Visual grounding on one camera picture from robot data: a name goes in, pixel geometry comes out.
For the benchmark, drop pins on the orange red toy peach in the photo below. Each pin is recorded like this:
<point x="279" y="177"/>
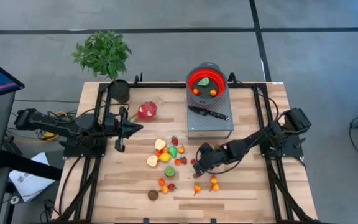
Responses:
<point x="177" y="162"/>

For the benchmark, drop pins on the grey perforated metal shelf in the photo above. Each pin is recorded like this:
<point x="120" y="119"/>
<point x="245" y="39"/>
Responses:
<point x="210" y="127"/>

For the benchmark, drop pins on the small red toy fruit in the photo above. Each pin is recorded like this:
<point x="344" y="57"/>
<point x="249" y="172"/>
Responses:
<point x="193" y="161"/>

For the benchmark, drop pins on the pink toy dragon fruit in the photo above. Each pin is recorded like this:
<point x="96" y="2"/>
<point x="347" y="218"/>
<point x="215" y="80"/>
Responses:
<point x="146" y="110"/>

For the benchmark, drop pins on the black aluminium table frame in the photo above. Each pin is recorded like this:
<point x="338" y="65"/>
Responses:
<point x="179" y="85"/>

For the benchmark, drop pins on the white paper sheet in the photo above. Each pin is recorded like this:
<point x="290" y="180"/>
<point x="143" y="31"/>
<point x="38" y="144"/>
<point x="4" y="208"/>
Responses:
<point x="30" y="183"/>

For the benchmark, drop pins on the yellow toy lemon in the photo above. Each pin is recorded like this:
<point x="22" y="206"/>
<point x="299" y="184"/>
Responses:
<point x="165" y="157"/>

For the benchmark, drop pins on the black cart frame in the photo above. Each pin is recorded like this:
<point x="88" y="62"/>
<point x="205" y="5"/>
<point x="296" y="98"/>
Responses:
<point x="26" y="165"/>

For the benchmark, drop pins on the red orange round toy fruit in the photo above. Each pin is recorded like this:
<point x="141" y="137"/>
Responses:
<point x="161" y="182"/>

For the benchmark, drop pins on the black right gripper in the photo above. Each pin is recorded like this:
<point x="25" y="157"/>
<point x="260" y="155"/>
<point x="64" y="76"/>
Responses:
<point x="213" y="154"/>

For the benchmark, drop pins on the cream cut fruit half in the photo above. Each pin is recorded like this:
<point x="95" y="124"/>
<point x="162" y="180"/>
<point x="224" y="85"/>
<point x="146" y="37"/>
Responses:
<point x="160" y="144"/>
<point x="152" y="160"/>

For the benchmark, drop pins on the small orange toy pear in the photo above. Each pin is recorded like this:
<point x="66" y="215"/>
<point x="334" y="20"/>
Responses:
<point x="181" y="150"/>

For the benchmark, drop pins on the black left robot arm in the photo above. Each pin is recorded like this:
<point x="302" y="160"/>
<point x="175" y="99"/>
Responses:
<point x="64" y="127"/>

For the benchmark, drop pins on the red orange toy pear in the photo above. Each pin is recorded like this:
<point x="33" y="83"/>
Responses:
<point x="197" y="188"/>

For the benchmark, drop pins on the red collapsible bowl grey rim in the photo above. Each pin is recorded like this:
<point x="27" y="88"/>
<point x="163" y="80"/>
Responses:
<point x="193" y="76"/>

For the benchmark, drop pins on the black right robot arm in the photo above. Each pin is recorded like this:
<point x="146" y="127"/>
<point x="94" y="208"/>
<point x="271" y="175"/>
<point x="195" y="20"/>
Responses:
<point x="295" y="119"/>

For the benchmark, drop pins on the black knife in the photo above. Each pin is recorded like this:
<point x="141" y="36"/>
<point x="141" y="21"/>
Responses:
<point x="208" y="113"/>

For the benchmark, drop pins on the brown toy kiwi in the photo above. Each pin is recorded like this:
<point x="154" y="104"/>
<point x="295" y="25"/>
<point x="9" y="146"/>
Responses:
<point x="153" y="195"/>

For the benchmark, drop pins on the green potted tree black pot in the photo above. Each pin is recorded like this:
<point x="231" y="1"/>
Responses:
<point x="104" y="53"/>

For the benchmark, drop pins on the small orange toy fruit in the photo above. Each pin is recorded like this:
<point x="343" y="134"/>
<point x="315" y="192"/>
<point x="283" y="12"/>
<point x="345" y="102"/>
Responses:
<point x="164" y="150"/>
<point x="158" y="153"/>

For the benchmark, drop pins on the large green toy fruit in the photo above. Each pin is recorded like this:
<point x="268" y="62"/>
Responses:
<point x="203" y="81"/>

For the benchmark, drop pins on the green toy pear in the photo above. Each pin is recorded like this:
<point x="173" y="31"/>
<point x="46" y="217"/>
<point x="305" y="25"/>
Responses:
<point x="172" y="152"/>

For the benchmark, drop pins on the red toy strawberry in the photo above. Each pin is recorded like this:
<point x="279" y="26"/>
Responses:
<point x="195" y="176"/>
<point x="184" y="161"/>
<point x="171" y="187"/>
<point x="175" y="142"/>

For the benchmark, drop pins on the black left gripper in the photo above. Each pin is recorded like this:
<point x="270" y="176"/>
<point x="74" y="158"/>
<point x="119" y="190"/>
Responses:
<point x="121" y="126"/>

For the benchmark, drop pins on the yellow red toy pear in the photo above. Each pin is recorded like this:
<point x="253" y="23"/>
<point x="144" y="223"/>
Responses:
<point x="164" y="189"/>

